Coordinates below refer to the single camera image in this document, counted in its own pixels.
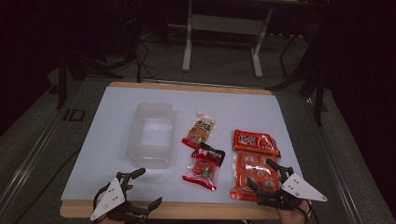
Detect large orange snack packet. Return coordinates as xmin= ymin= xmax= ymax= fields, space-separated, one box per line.
xmin=229 ymin=129 xmax=283 ymax=203

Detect white table mat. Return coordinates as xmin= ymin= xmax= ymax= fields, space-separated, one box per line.
xmin=61 ymin=86 xmax=312 ymax=205

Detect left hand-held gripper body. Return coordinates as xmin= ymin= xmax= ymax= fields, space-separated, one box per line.
xmin=89 ymin=172 xmax=150 ymax=224

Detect person's right hand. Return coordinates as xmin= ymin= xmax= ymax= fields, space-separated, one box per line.
xmin=276 ymin=200 xmax=312 ymax=224

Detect black floor cables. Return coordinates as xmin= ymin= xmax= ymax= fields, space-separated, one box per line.
xmin=124 ymin=18 xmax=163 ymax=84

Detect white metal table frame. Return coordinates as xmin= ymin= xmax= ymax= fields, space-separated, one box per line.
xmin=181 ymin=0 xmax=275 ymax=79

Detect beige sauce packet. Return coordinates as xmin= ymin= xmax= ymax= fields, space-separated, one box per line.
xmin=181 ymin=111 xmax=218 ymax=149

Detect grey metal rail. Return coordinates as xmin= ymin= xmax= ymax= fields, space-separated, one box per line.
xmin=303 ymin=98 xmax=365 ymax=224
xmin=0 ymin=106 xmax=64 ymax=216

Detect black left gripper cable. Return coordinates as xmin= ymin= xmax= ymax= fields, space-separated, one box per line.
xmin=92 ymin=183 xmax=113 ymax=213

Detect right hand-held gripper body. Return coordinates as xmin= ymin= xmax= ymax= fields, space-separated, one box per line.
xmin=257 ymin=166 xmax=329 ymax=211

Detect clear plastic container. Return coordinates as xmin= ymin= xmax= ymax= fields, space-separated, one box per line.
xmin=125 ymin=102 xmax=177 ymax=170

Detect black stand legs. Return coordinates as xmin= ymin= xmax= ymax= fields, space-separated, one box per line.
xmin=266 ymin=31 xmax=332 ymax=127
xmin=55 ymin=46 xmax=125 ymax=110

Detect red snack packet black top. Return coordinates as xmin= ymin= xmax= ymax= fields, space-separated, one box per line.
xmin=182 ymin=141 xmax=226 ymax=191

